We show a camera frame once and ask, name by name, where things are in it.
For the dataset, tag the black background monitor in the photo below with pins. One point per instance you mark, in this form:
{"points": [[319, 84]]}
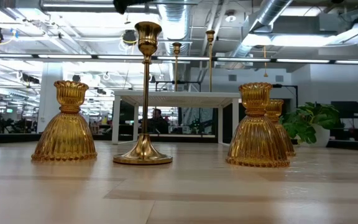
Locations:
{"points": [[346, 109]]}

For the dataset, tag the tall gold candlestick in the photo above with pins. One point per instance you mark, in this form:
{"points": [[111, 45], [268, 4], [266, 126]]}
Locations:
{"points": [[144, 149]]}

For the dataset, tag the tall brass candlestick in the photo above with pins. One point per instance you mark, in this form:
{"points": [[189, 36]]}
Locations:
{"points": [[210, 62]]}

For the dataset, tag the white perforated metal shelf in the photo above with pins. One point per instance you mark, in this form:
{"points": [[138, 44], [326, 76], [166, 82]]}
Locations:
{"points": [[179, 98]]}

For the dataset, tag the white plant pot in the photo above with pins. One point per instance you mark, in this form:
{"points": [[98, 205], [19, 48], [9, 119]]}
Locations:
{"points": [[320, 137]]}

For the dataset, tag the black aluminium table frame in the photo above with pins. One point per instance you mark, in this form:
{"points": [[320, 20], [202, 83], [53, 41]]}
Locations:
{"points": [[73, 137]]}

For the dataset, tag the long ceiling light strip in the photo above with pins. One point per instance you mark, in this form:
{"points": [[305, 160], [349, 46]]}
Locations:
{"points": [[67, 56]]}

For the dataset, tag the silver ventilation duct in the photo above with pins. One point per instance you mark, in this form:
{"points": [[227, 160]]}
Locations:
{"points": [[269, 12], [174, 21]]}

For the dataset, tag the green leafy plant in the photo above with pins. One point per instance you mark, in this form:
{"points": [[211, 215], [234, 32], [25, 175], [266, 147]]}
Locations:
{"points": [[303, 121]]}

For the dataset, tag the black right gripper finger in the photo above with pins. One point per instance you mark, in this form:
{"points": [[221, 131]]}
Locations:
{"points": [[121, 5]]}

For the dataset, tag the medium brass candlestick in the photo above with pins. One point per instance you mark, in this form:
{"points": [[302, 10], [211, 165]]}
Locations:
{"points": [[176, 68]]}

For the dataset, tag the person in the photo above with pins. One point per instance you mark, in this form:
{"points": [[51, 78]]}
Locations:
{"points": [[158, 123]]}

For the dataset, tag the amber ribbed glass candle holder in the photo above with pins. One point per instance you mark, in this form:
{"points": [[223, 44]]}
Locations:
{"points": [[256, 137], [64, 133], [277, 109]]}

